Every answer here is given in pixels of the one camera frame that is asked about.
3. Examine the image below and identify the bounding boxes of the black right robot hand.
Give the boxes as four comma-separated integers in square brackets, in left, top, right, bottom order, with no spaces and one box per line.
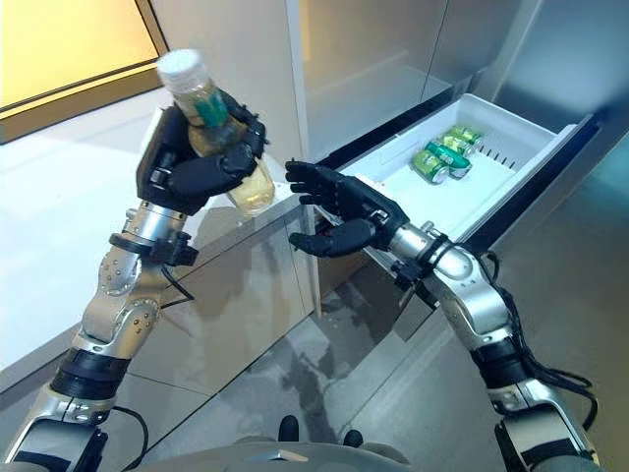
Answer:
[284,159,412,260]

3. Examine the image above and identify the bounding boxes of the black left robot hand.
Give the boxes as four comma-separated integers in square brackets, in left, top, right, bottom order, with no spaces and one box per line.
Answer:
[136,90,269,217]

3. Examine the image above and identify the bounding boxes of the tea bottle with white cap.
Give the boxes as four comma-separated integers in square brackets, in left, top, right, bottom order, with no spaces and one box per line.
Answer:
[156,48,276,217]

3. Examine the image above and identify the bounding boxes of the steel fridge drawer front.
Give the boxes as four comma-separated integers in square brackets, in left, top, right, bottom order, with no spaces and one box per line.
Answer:
[317,254,420,341]

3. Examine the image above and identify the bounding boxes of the fridge drawer with white bin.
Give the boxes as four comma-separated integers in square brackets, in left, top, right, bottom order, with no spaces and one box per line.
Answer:
[314,92,601,341]

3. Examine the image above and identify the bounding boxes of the stainless steel fridge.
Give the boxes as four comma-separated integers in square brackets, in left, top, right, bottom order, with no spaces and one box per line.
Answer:
[299,0,601,341]

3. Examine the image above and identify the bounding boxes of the light green drink can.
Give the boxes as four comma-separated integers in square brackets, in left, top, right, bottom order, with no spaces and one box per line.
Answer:
[444,125,484,146]
[412,149,450,185]
[439,136,476,156]

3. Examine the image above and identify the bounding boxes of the dark green drink can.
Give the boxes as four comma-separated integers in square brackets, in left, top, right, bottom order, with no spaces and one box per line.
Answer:
[425,141,474,181]

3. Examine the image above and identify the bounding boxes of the white counter cabinet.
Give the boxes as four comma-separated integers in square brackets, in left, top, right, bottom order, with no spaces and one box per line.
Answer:
[0,97,321,394]

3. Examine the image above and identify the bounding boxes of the tall white cabinet panel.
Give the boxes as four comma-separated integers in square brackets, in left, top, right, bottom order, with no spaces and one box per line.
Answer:
[149,0,324,317]

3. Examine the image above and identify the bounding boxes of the robot left leg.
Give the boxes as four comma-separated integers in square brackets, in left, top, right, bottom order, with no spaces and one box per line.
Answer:
[278,414,302,444]

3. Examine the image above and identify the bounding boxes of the grey robot torso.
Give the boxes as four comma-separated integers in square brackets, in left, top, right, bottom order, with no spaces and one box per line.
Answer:
[161,439,410,472]

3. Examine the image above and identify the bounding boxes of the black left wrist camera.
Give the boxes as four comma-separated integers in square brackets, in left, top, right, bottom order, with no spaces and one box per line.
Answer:
[148,230,200,267]

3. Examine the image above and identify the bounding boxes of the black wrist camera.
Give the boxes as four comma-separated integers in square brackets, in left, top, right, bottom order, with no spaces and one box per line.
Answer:
[148,230,200,267]
[392,259,429,292]

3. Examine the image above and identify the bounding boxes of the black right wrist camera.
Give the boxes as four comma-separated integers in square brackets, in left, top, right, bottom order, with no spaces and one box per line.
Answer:
[392,259,429,292]

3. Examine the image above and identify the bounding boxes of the yellow lit window with frame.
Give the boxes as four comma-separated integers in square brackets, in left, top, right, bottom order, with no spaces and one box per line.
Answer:
[0,0,172,147]

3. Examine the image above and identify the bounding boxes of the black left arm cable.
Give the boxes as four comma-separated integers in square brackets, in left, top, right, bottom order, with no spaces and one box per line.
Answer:
[111,267,197,472]

